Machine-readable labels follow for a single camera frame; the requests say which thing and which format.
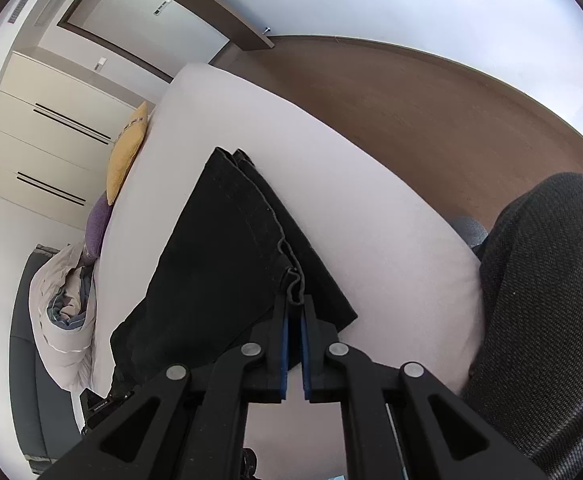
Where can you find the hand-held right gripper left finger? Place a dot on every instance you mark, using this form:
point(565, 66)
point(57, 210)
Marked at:
point(283, 355)

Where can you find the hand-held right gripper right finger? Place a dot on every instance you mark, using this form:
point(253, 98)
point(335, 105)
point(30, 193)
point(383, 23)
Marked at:
point(305, 355)

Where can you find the black denim pants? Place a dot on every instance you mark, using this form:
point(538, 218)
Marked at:
point(211, 260)

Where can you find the grey upholstered headboard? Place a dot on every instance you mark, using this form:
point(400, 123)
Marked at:
point(26, 385)

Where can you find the rolled beige duvet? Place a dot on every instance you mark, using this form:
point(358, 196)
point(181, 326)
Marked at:
point(56, 320)

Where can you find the bed with white sheet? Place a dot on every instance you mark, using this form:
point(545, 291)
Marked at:
point(371, 240)

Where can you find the purple pillow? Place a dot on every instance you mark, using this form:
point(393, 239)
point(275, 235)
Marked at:
point(97, 225)

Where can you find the grey rounded object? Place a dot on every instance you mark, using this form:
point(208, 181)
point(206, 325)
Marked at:
point(469, 230)

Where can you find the person's leg in grey trousers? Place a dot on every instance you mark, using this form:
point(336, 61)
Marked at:
point(546, 310)

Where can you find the yellow pillow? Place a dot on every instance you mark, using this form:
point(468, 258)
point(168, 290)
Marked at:
point(124, 155)

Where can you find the cream wardrobe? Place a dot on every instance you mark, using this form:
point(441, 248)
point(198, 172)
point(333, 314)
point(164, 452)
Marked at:
point(31, 130)

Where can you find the dark brown door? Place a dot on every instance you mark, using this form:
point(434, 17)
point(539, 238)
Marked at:
point(221, 7)

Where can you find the white light switch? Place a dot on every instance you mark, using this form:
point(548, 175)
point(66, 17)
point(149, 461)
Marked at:
point(100, 63)

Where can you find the brown door frame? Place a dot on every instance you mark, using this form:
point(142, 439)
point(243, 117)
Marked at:
point(116, 52)

